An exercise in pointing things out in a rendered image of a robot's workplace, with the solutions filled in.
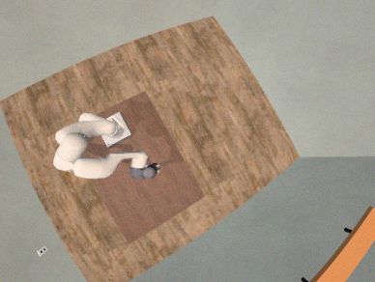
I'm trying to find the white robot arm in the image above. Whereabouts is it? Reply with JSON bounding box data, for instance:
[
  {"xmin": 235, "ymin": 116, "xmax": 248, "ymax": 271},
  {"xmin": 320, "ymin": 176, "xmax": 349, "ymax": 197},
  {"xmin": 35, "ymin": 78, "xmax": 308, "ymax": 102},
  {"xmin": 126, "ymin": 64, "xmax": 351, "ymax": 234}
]
[{"xmin": 53, "ymin": 113, "xmax": 158, "ymax": 179}]

